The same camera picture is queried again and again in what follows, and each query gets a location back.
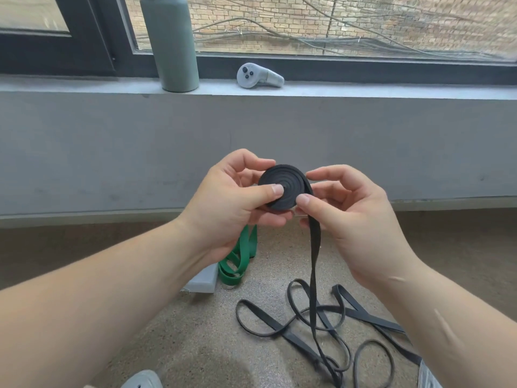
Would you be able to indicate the person's left hand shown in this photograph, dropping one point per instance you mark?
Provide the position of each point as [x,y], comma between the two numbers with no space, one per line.
[220,210]

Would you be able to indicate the person's right hand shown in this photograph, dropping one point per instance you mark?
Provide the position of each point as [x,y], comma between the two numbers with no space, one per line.
[359,230]

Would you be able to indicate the person's left thumb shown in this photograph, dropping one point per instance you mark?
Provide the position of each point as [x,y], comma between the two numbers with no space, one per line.
[264,191]

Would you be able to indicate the person's right thumb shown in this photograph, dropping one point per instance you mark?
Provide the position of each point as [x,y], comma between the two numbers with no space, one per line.
[314,208]

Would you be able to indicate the person's right middle finger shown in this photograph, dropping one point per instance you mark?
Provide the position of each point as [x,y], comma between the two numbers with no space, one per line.
[329,189]

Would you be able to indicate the black resistance band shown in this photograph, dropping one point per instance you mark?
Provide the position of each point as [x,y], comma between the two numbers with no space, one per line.
[287,185]
[365,315]

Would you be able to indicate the person's right forearm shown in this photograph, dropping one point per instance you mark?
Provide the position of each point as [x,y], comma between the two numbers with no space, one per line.
[452,323]

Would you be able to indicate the person's left forearm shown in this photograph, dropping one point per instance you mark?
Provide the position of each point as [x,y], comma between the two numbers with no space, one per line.
[93,303]

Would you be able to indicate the green resistance band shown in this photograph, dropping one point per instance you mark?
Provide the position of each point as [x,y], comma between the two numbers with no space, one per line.
[243,254]

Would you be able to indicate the grey window sill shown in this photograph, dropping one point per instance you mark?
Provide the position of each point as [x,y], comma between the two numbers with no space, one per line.
[363,90]

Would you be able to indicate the grey foam block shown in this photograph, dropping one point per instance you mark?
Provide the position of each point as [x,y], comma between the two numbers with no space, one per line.
[203,280]

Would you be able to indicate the white handheld controller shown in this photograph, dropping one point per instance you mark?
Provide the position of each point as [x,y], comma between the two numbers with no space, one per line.
[255,76]
[142,379]

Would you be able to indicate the sage green water bottle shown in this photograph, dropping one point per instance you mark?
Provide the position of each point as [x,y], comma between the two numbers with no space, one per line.
[171,44]

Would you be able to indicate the grey baseboard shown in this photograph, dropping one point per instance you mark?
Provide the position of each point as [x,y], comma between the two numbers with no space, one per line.
[80,218]

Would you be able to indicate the person's grey shorts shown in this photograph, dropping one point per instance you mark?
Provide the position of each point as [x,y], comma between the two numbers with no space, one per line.
[429,375]

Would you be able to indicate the dark window frame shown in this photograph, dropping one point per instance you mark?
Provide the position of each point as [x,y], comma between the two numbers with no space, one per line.
[85,40]

